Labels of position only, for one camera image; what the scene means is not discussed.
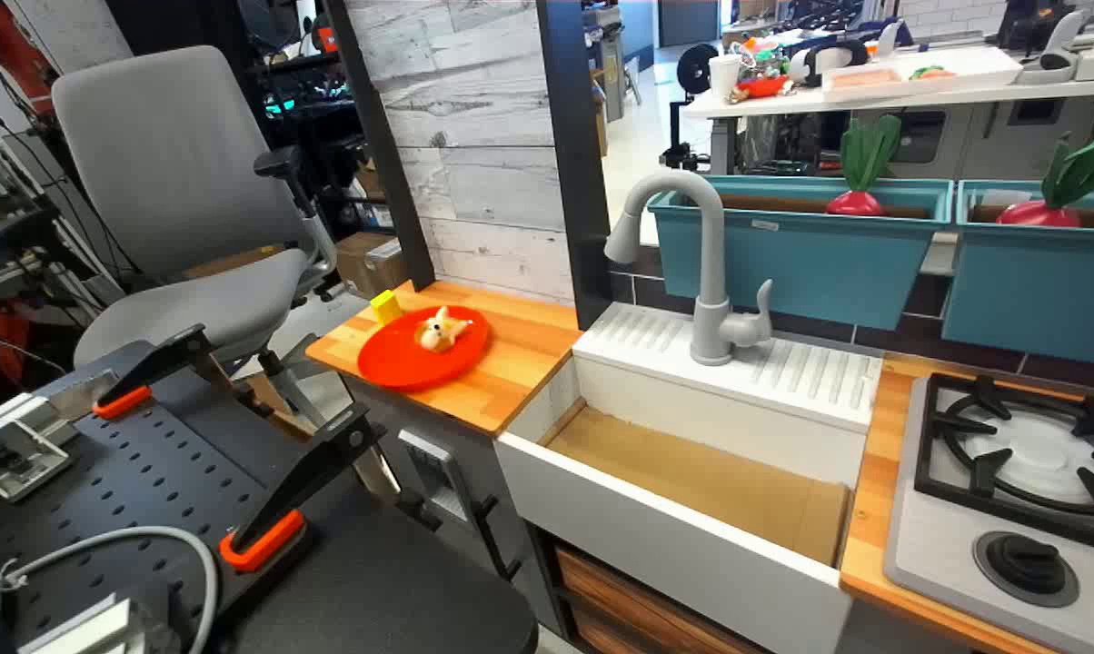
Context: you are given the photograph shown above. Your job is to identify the grey kitchen tap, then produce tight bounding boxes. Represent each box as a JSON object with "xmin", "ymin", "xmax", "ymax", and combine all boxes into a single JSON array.
[{"xmin": 600, "ymin": 164, "xmax": 777, "ymax": 370}]

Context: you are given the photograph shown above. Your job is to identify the wooden counter with plate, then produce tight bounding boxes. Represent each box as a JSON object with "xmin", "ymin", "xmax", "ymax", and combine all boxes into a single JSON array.
[{"xmin": 307, "ymin": 280, "xmax": 587, "ymax": 441}]

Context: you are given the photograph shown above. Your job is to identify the cream toy animal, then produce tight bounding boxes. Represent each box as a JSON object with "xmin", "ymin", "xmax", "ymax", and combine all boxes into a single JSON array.
[{"xmin": 414, "ymin": 302, "xmax": 475, "ymax": 358}]

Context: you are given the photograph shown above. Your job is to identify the red round plate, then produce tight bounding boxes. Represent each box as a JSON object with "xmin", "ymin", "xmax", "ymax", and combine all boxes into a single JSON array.
[{"xmin": 352, "ymin": 302, "xmax": 498, "ymax": 395}]

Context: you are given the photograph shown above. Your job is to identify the yellow block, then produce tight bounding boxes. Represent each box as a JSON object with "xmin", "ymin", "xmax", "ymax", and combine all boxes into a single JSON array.
[{"xmin": 369, "ymin": 289, "xmax": 409, "ymax": 329}]

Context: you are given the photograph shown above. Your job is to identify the cardboard box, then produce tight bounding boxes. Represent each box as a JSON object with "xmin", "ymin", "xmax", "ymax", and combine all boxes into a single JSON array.
[{"xmin": 331, "ymin": 231, "xmax": 411, "ymax": 302}]

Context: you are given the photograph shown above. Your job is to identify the white toy sink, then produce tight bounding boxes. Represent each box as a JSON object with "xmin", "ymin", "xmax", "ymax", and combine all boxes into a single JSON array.
[{"xmin": 490, "ymin": 300, "xmax": 886, "ymax": 654}]

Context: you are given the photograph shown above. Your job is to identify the long teal planter box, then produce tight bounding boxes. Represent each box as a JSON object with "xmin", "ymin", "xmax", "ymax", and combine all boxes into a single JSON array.
[{"xmin": 649, "ymin": 173, "xmax": 960, "ymax": 335}]

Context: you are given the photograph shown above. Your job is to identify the wooden drawer front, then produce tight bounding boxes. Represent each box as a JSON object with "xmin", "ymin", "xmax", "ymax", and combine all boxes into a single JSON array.
[{"xmin": 553, "ymin": 542, "xmax": 771, "ymax": 654}]

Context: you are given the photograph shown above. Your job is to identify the white cup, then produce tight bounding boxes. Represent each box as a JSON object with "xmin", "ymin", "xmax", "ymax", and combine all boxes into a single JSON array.
[{"xmin": 704, "ymin": 51, "xmax": 747, "ymax": 105}]

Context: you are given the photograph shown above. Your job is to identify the red bowl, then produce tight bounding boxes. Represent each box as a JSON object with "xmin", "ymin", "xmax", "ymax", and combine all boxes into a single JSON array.
[{"xmin": 735, "ymin": 70, "xmax": 793, "ymax": 105}]

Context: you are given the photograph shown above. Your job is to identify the toy radish with green leaves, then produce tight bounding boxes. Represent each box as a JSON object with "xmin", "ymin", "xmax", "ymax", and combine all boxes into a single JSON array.
[
  {"xmin": 822, "ymin": 114, "xmax": 908, "ymax": 221},
  {"xmin": 993, "ymin": 120, "xmax": 1094, "ymax": 232}
]

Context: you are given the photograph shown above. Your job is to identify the wooden counter around stove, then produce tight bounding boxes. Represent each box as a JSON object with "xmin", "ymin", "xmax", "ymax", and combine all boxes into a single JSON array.
[{"xmin": 838, "ymin": 349, "xmax": 1094, "ymax": 654}]

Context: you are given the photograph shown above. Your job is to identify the grey office chair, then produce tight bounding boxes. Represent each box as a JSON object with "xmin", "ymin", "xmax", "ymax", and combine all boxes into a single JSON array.
[{"xmin": 49, "ymin": 45, "xmax": 347, "ymax": 374}]

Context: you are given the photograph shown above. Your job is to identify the black stove grate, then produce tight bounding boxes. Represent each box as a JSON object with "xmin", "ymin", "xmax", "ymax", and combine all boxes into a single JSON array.
[{"xmin": 911, "ymin": 370, "xmax": 1094, "ymax": 565}]

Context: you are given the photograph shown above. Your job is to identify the white background table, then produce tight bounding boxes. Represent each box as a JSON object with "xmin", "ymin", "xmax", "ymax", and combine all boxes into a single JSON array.
[{"xmin": 687, "ymin": 72, "xmax": 1094, "ymax": 183}]

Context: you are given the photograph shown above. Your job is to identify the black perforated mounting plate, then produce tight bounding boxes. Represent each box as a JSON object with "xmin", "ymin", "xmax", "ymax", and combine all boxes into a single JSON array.
[{"xmin": 0, "ymin": 364, "xmax": 331, "ymax": 654}]

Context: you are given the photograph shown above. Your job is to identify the grey toy stove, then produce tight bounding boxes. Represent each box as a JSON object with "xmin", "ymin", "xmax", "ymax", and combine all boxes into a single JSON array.
[{"xmin": 884, "ymin": 368, "xmax": 1094, "ymax": 654}]

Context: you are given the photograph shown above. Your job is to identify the black stove knob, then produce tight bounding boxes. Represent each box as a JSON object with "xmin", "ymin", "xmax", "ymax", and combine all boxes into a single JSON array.
[{"xmin": 970, "ymin": 527, "xmax": 1083, "ymax": 611}]

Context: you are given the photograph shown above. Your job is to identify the silver metal box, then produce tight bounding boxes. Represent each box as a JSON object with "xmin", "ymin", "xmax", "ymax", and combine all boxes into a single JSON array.
[{"xmin": 0, "ymin": 415, "xmax": 77, "ymax": 507}]

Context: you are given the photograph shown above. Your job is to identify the black upright post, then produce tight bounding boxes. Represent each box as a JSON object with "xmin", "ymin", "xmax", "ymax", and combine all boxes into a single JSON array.
[{"xmin": 536, "ymin": 0, "xmax": 618, "ymax": 335}]

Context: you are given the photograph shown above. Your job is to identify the black slanted post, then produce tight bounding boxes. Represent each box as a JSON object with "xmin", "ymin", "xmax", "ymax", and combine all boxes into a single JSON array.
[{"xmin": 325, "ymin": 0, "xmax": 439, "ymax": 295}]

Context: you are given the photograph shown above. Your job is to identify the black clamp orange handle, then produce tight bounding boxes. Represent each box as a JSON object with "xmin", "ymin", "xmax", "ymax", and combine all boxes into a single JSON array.
[
  {"xmin": 211, "ymin": 406, "xmax": 384, "ymax": 579},
  {"xmin": 89, "ymin": 323, "xmax": 217, "ymax": 427}
]

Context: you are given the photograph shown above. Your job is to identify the grey cable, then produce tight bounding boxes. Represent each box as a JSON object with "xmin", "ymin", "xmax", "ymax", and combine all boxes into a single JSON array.
[{"xmin": 0, "ymin": 520, "xmax": 227, "ymax": 654}]

